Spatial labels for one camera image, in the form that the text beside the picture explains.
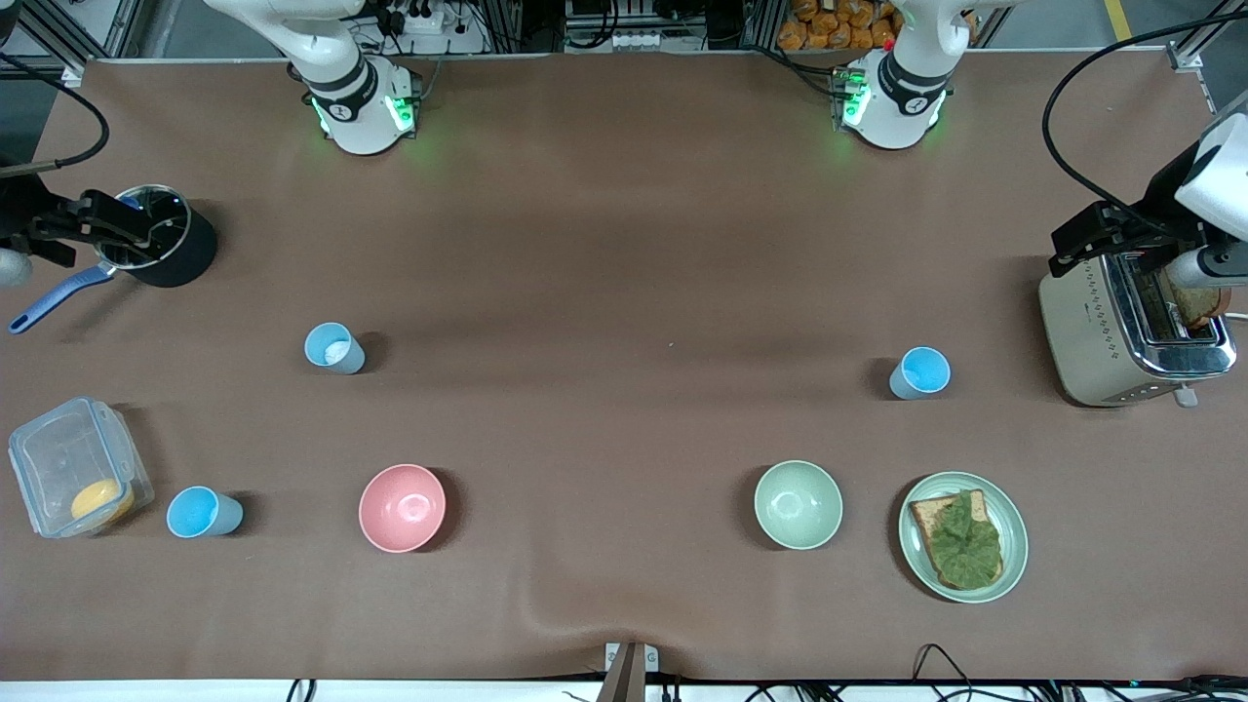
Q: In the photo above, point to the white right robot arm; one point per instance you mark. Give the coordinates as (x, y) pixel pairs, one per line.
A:
(356, 117)

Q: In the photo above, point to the silver beige toaster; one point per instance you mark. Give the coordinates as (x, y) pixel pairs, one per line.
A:
(1082, 331)

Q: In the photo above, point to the light green bowl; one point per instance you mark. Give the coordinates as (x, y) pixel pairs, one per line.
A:
(798, 505)

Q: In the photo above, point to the aluminium frame profile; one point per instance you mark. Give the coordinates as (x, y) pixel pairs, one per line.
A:
(122, 24)
(1219, 29)

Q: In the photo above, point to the brown bread slice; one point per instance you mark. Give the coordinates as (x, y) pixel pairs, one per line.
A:
(1204, 307)

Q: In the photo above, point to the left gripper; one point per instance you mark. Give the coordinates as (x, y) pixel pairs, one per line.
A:
(1162, 212)

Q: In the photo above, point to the brown table cloth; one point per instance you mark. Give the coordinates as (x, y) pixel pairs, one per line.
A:
(624, 244)

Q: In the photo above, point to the glass pot lid steel rim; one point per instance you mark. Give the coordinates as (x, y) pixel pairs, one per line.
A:
(171, 210)

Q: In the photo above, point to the pink bowl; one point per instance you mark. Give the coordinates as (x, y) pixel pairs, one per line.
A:
(402, 507)

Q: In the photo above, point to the yellow round food piece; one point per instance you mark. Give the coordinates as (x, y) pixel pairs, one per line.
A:
(100, 500)

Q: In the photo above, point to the toast slice under lettuce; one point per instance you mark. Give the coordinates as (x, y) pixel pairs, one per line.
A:
(921, 512)

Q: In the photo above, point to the white power strip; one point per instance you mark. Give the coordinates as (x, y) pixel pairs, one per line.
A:
(419, 18)
(634, 41)

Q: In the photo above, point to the clear plastic food container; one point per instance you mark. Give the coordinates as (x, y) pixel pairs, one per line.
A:
(58, 458)

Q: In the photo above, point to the green lettuce leaf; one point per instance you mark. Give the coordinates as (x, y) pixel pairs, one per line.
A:
(965, 541)

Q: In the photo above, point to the metal table clamp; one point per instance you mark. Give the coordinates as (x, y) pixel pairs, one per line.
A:
(624, 673)

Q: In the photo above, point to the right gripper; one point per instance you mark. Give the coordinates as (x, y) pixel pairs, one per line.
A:
(19, 213)

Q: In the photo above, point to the bag of orange buns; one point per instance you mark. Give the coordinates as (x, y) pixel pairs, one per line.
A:
(829, 29)

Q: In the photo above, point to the light green plate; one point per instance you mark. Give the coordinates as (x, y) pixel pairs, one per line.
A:
(1014, 546)

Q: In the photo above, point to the blue plastic cup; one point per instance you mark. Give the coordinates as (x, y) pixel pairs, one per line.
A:
(195, 512)
(921, 372)
(336, 351)

